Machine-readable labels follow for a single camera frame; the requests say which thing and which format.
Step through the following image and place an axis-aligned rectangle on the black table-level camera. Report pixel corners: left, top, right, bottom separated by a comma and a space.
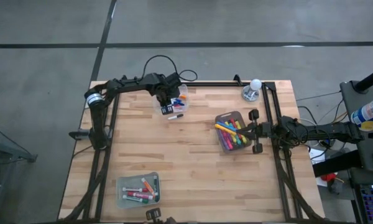
145, 207, 177, 224

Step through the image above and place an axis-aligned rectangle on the grey metal stand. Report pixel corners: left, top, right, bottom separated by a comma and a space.
0, 123, 38, 224

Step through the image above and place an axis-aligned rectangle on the thin black lamp cord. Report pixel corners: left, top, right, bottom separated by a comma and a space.
295, 90, 343, 102

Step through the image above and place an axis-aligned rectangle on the red Expo marker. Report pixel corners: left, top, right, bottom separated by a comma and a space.
122, 187, 150, 194
126, 191, 155, 201

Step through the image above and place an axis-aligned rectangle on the black pole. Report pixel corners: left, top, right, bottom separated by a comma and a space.
354, 65, 373, 94

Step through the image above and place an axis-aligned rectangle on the orange Expo marker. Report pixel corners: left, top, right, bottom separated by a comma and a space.
140, 177, 157, 197

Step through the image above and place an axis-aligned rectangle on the green Expo marker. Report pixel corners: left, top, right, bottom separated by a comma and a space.
122, 194, 150, 205
153, 175, 160, 203

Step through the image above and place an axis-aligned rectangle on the white plastic bin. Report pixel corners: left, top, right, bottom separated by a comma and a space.
116, 171, 162, 209

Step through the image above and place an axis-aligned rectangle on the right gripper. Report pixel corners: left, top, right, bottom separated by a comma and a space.
237, 108, 273, 154

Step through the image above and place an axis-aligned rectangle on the blue highlighter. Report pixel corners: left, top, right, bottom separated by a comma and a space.
216, 121, 238, 133

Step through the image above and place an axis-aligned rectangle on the dark grey plastic bin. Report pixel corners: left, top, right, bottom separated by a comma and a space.
214, 111, 254, 154

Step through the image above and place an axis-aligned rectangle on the pink highlighter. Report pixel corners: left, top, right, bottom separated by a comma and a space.
224, 132, 235, 151

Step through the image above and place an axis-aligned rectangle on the golden yellow highlighter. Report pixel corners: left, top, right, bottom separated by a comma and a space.
214, 123, 238, 136

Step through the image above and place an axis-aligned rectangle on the black side cart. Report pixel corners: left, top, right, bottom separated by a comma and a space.
340, 80, 373, 175

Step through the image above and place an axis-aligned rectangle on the blue white canister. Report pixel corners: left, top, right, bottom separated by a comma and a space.
350, 94, 373, 132

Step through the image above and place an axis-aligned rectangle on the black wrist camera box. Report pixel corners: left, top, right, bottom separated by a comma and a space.
165, 72, 183, 88

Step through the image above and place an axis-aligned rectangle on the bulb lamp with chrome base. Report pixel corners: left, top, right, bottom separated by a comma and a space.
241, 78, 263, 103

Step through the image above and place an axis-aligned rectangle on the clear plastic bin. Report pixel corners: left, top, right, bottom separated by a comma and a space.
152, 83, 190, 114

